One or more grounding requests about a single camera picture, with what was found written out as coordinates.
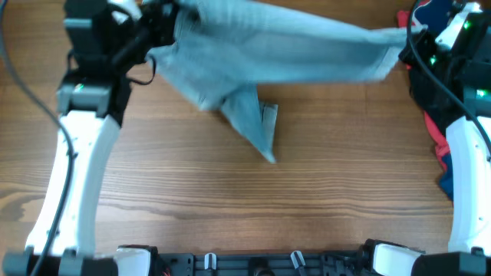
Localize black base rail with clips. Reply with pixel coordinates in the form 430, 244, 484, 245
160, 251, 371, 276

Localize light blue denim shorts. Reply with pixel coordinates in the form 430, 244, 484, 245
149, 0, 407, 161

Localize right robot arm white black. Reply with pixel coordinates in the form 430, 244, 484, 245
324, 1, 490, 275

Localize red navy white garment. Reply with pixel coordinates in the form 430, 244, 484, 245
411, 1, 456, 200

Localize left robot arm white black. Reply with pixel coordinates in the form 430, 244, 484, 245
2, 1, 179, 275

